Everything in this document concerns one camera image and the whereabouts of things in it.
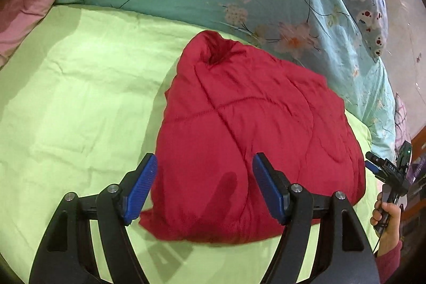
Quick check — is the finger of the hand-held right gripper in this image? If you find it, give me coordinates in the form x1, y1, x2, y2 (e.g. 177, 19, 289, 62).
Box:
364, 151, 383, 179

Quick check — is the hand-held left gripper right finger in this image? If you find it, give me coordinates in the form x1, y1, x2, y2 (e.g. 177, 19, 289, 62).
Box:
252, 153, 382, 284

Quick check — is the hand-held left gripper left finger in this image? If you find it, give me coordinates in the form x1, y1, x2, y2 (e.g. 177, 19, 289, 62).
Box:
28, 153, 158, 284

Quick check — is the red quilted jacket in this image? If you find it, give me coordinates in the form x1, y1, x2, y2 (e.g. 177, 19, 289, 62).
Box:
138, 30, 367, 245

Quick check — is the person's red sleeved forearm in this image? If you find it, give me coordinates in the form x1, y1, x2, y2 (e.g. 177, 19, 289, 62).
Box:
374, 240, 405, 284

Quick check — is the person's right hand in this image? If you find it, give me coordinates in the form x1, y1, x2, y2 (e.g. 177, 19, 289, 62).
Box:
370, 192, 403, 254

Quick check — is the pink floral cloth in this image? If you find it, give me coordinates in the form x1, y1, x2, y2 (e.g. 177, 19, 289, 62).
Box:
394, 101, 409, 155

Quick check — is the light green bed sheet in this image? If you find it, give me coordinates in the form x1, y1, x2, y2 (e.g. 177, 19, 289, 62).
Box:
0, 3, 378, 284

